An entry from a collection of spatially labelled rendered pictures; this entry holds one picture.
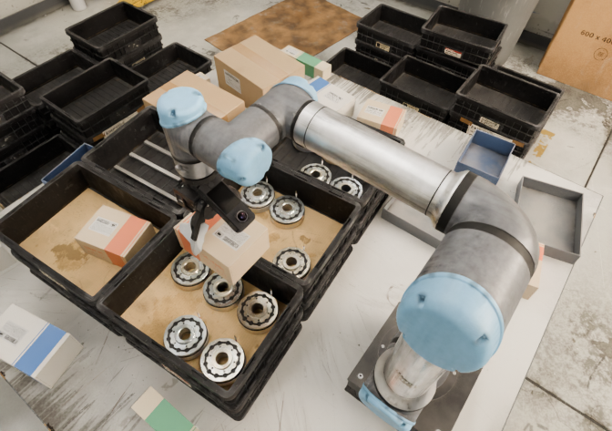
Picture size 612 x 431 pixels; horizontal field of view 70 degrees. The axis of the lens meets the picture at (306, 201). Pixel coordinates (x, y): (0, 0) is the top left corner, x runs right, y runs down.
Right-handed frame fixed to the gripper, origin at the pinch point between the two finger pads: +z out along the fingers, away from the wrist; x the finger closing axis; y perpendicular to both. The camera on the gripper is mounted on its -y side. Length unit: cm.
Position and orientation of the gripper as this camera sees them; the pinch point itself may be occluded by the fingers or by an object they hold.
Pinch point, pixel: (222, 233)
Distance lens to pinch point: 96.5
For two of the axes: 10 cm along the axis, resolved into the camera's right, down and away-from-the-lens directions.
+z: 0.0, 6.2, 7.8
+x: -6.0, 6.2, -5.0
